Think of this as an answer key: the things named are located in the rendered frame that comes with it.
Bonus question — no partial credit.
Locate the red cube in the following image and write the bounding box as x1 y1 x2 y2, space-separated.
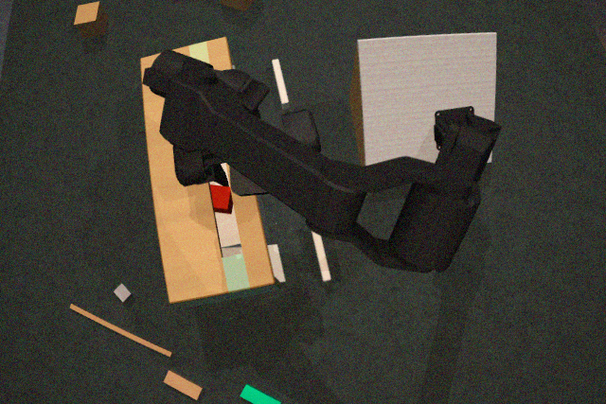
210 184 233 214

